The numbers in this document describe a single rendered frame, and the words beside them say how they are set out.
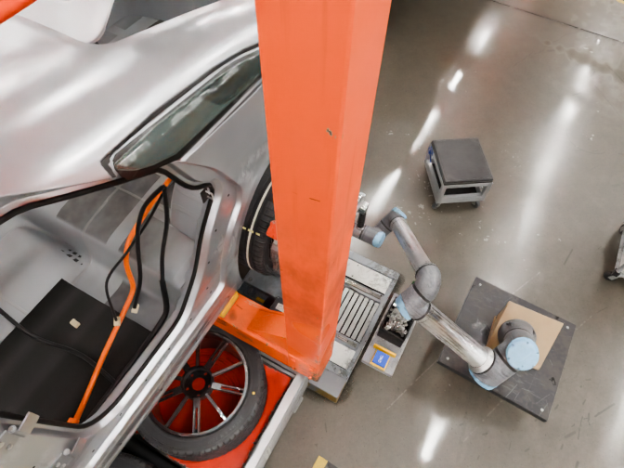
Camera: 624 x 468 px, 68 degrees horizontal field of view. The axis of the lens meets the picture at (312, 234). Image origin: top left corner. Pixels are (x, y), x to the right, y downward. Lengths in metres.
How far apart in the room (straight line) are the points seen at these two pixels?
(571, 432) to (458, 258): 1.20
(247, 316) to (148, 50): 1.29
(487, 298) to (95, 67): 2.32
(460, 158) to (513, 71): 1.65
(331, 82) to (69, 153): 0.76
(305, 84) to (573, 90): 4.25
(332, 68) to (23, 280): 1.94
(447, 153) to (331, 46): 2.75
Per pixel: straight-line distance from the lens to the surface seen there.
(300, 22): 0.73
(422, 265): 2.23
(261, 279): 2.85
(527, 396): 2.79
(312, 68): 0.76
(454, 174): 3.32
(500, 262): 3.44
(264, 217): 2.02
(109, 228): 2.26
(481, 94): 4.52
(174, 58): 1.52
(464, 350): 2.42
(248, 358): 2.38
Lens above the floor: 2.77
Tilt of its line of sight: 58 degrees down
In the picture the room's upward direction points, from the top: 2 degrees clockwise
